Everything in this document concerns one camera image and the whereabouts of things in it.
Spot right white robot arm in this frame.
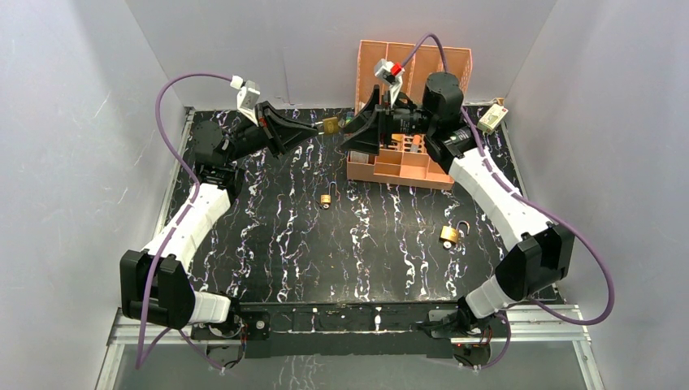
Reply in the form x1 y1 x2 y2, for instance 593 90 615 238
342 71 574 336

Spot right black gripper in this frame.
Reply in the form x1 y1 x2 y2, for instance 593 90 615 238
340 84 437 156

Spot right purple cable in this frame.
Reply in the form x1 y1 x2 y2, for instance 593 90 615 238
401 32 616 372

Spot brass padlock with keys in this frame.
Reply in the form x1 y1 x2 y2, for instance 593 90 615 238
314 117 340 135

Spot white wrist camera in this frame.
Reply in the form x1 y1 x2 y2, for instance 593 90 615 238
230 75 260 125
374 58 405 106

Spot brass long-shackle padlock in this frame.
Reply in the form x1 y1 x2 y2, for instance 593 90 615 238
319 181 339 210

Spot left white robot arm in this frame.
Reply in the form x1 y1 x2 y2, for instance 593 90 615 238
119 102 321 338

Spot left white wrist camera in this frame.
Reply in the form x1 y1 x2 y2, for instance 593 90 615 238
230 75 260 125

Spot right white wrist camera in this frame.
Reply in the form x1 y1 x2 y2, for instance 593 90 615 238
374 58 405 106

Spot white card boxes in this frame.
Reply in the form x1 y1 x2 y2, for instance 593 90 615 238
349 151 376 165

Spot orange plastic file organizer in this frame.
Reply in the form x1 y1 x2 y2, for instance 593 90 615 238
347 40 476 190

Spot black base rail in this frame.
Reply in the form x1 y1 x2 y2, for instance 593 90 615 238
240 301 468 358

